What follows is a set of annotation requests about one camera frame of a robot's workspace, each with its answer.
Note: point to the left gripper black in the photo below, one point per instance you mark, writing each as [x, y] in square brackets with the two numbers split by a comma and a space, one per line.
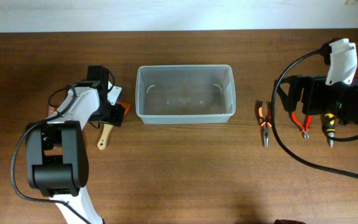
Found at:
[117, 115]

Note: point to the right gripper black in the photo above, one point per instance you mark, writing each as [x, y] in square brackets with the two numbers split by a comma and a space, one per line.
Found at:
[295, 94]

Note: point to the orange scraper wooden handle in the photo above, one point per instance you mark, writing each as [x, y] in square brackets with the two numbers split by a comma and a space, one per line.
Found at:
[102, 143]

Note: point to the clear plastic container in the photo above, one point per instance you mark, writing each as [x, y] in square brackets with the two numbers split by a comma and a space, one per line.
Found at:
[185, 94]

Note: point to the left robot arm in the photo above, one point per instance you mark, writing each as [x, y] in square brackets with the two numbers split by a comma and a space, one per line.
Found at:
[56, 156]

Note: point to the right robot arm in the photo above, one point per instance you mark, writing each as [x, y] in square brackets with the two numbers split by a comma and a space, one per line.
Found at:
[347, 110]

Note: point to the yellow black screwdriver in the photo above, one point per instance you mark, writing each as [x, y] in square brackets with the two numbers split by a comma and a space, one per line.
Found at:
[329, 128]

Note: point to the red black cutting pliers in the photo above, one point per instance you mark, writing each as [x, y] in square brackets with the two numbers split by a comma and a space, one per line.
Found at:
[303, 127]

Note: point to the orange black needle-nose pliers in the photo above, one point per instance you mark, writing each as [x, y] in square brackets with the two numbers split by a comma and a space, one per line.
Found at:
[264, 121]

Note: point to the orange socket bit rail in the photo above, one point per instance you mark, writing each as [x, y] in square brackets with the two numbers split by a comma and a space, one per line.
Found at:
[51, 110]

